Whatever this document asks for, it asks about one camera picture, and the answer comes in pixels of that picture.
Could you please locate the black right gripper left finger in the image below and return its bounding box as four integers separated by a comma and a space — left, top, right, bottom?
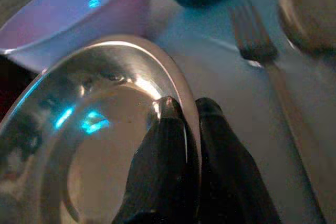
112, 96, 202, 224

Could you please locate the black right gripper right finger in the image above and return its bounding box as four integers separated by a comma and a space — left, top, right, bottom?
194, 97, 281, 224

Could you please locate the shiny steel bowl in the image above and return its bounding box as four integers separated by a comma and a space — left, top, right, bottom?
0, 34, 202, 224

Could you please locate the steel fork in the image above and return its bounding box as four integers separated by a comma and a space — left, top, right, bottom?
227, 0, 328, 224

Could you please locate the steel spoon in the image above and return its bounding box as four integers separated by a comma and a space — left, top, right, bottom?
277, 0, 336, 57

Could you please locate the white plastic bowl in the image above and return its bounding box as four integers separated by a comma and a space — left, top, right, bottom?
0, 0, 153, 71

